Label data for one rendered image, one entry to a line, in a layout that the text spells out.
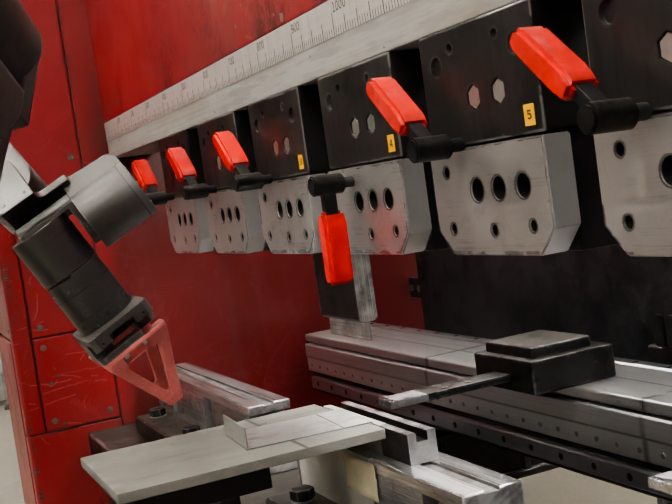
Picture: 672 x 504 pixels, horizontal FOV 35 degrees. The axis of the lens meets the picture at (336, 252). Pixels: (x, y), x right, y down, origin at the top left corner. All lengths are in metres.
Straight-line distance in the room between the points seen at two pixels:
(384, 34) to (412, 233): 0.16
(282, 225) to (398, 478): 0.30
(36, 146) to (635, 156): 1.40
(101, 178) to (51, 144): 0.90
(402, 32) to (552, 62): 0.25
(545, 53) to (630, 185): 0.09
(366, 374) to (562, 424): 0.52
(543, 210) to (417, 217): 0.19
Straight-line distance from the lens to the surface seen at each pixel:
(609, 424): 1.17
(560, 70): 0.61
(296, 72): 1.05
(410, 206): 0.87
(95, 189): 1.00
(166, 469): 1.02
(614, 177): 0.64
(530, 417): 1.29
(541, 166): 0.70
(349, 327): 1.12
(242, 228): 1.25
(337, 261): 0.93
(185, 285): 1.94
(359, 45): 0.92
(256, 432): 1.10
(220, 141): 1.18
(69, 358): 1.90
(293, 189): 1.08
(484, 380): 1.19
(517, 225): 0.73
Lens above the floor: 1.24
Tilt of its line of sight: 4 degrees down
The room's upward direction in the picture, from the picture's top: 8 degrees counter-clockwise
